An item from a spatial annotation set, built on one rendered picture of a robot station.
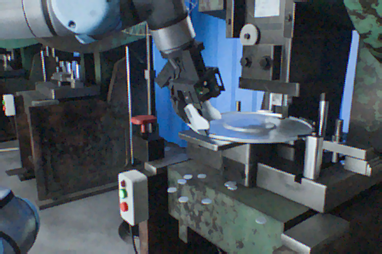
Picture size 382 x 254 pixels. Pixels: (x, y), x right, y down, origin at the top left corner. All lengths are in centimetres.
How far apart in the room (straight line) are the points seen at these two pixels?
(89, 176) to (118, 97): 56
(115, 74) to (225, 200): 163
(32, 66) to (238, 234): 339
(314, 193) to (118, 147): 182
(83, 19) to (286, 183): 54
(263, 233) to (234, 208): 9
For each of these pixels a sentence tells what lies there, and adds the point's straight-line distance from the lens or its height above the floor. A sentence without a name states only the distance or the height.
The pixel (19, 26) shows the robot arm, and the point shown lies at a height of 100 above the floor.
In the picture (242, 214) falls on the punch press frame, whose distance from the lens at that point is 76.
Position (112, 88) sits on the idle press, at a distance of 229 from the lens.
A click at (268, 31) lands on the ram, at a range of 84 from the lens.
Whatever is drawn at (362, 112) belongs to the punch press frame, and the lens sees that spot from 101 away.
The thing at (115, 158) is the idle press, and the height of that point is 19.
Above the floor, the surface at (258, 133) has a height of 78.
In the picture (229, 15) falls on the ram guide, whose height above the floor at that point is 104.
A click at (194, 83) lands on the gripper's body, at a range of 61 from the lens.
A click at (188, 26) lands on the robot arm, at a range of 61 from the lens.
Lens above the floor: 98
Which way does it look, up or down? 14 degrees down
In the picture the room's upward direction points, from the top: straight up
